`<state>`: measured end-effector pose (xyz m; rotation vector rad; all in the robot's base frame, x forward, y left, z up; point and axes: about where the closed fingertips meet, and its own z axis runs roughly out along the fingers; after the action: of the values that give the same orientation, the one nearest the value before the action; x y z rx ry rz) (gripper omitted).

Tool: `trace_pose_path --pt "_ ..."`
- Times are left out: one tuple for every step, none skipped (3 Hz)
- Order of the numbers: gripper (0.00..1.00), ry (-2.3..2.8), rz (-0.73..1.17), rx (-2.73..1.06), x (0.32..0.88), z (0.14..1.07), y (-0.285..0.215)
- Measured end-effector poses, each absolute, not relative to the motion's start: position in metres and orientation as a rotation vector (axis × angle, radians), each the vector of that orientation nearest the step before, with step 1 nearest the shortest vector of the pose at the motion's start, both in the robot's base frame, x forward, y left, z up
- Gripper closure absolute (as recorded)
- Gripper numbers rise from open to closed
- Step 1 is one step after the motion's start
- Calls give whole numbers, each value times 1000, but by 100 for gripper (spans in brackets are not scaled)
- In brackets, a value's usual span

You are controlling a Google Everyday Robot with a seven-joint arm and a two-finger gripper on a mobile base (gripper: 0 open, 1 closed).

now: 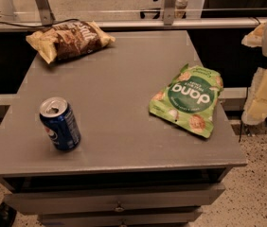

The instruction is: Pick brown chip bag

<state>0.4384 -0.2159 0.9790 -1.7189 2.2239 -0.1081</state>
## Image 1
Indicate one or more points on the lower grey drawer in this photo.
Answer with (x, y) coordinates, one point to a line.
(128, 218)

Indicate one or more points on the metal railing frame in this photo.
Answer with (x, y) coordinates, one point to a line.
(119, 14)

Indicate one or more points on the green dang snack bag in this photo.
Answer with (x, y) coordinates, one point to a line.
(190, 99)

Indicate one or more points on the grey drawer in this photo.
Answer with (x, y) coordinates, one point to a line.
(115, 199)
(128, 218)

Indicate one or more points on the upper grey drawer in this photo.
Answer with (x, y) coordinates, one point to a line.
(115, 199)

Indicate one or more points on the grey drawer cabinet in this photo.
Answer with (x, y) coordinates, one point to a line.
(122, 145)

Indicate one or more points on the black shoe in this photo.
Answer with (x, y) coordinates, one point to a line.
(7, 215)

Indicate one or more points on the blue pepsi can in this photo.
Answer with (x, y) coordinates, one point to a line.
(60, 123)

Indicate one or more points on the brown chip bag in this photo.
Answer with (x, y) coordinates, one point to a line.
(69, 40)

